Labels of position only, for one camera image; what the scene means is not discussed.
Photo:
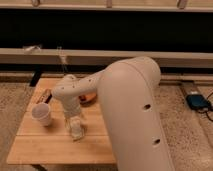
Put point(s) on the wooden table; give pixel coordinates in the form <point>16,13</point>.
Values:
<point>35,144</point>

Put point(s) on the blue power box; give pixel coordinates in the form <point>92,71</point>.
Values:
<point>197,102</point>

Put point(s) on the white sponge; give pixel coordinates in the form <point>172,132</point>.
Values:
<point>77,131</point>

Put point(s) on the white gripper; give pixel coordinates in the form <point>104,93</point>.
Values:
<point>69,119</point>

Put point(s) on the white paper cup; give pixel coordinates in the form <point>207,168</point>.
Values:
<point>42,113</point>

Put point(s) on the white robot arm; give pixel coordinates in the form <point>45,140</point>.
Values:
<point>126,98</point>

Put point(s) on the orange bowl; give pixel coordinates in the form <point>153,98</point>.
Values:
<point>87,98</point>

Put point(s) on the brown snack bar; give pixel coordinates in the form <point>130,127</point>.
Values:
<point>45,97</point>

